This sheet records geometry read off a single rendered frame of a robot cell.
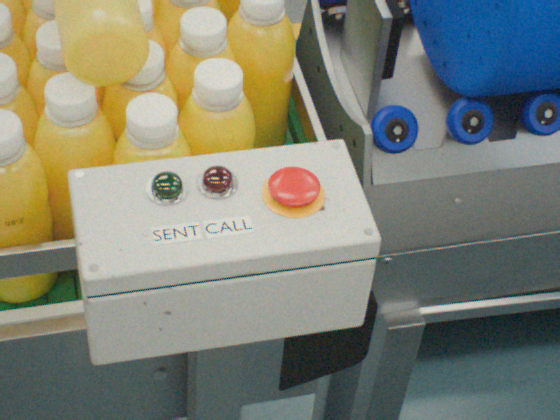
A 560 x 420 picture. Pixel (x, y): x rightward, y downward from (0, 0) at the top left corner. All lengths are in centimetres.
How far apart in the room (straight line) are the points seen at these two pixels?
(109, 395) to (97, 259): 32
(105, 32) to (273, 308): 24
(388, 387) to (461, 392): 63
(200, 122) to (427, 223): 30
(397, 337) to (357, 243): 58
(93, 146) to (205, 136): 9
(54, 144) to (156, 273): 20
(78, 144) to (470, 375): 129
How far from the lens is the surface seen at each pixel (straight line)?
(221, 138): 88
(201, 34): 91
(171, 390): 103
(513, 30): 92
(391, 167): 103
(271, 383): 105
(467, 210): 109
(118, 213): 74
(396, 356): 133
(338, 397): 166
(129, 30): 83
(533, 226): 113
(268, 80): 98
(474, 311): 195
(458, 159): 105
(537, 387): 206
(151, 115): 84
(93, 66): 85
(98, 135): 87
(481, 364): 206
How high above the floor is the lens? 165
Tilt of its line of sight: 48 degrees down
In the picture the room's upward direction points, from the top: 6 degrees clockwise
